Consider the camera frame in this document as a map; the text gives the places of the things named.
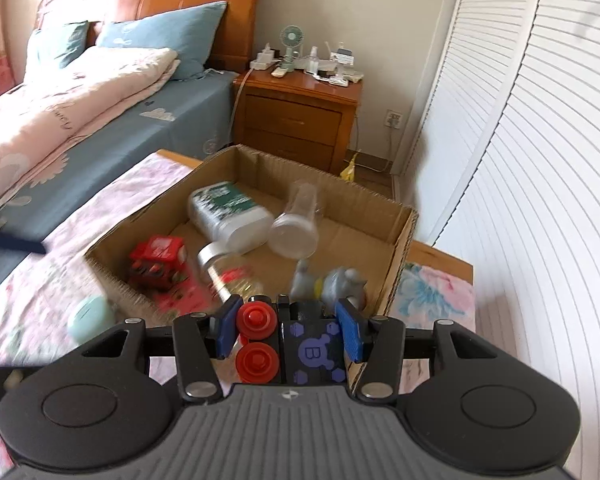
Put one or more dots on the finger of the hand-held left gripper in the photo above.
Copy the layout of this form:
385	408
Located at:
15	244

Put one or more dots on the white labelled plastic jar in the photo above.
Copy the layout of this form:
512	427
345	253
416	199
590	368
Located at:
230	220

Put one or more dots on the white louvered closet door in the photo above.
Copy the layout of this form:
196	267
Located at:
555	210
475	85

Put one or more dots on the clear plastic jar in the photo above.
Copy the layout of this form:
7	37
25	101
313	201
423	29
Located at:
295	232

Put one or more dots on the small green fan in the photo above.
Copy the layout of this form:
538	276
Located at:
291	40

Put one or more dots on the white power strip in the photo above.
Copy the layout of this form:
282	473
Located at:
264	60

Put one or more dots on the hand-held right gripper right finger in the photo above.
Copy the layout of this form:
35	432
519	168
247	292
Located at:
350	332

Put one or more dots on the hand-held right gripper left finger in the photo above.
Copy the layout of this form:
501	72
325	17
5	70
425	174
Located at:
227	327

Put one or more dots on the blue bed sheet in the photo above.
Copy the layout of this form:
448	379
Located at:
180	110

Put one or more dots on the red patterned cloth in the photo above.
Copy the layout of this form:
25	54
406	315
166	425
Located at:
0	20

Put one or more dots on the white remote control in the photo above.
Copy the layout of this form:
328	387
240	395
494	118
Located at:
279	72

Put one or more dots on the cardboard box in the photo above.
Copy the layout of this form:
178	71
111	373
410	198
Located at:
350	210

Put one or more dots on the clear bottle yellow contents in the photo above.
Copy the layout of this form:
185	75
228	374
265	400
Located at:
230	277

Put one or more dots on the wall socket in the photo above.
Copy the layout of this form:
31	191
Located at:
394	119

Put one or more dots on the grey toy animal figure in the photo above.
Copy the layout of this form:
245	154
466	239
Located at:
337	282

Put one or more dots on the red and green toy cube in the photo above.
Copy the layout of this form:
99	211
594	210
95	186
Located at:
157	260

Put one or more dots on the blue pillow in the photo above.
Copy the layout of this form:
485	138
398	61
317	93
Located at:
55	45
165	35

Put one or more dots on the teal ball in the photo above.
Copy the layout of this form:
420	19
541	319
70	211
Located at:
90	317

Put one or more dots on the clear spray bottle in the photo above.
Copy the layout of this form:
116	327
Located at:
313	60

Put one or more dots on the pink quilt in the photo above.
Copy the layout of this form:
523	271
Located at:
70	100

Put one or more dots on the wooden nightstand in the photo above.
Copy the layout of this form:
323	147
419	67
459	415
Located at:
295	120

